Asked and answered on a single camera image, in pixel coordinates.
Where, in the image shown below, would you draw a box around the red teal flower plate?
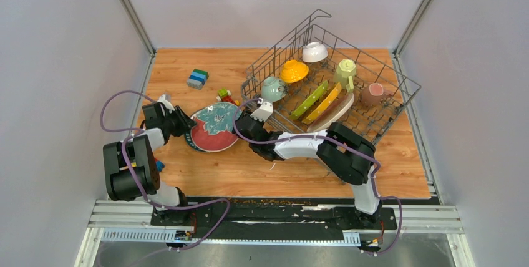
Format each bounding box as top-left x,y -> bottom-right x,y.
190,102 -> 241,153

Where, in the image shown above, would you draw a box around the pale green bowl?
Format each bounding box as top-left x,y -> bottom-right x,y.
260,77 -> 288,102

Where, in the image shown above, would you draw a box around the yellow bowl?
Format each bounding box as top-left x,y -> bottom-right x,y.
279,59 -> 309,84

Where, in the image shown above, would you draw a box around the grey wire dish rack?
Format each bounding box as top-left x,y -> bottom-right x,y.
240,9 -> 420,145

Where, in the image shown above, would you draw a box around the green polka dot plate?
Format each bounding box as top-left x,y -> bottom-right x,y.
289,80 -> 329,120

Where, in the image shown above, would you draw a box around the yellow polka dot plate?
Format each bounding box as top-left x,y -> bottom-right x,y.
301,82 -> 342,124

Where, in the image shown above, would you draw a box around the pink white leaf plate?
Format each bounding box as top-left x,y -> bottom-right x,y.
306,93 -> 355,132

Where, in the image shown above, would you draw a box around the white bowl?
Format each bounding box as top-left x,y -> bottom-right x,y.
302,42 -> 328,63

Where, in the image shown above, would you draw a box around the pale yellow mug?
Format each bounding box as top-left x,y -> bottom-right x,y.
333,59 -> 356,94

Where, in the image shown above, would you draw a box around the white plate dark lettered rim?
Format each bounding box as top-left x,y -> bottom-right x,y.
184,132 -> 208,153

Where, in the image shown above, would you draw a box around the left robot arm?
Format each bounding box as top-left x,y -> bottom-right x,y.
102,100 -> 196,225

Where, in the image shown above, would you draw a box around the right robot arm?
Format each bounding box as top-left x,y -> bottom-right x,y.
233,114 -> 382,228

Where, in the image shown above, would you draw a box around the blue toy brick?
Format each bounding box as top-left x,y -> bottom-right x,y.
155,159 -> 165,173

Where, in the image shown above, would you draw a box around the red green toy bricks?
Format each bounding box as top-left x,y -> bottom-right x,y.
216,88 -> 240,106

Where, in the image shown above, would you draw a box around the green blue toy block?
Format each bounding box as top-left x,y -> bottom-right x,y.
187,69 -> 209,90

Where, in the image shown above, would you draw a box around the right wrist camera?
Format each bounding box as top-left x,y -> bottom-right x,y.
250,98 -> 274,122

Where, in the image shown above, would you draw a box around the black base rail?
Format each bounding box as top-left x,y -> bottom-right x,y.
150,198 -> 398,241

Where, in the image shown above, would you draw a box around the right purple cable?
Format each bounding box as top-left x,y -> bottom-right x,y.
232,98 -> 404,256

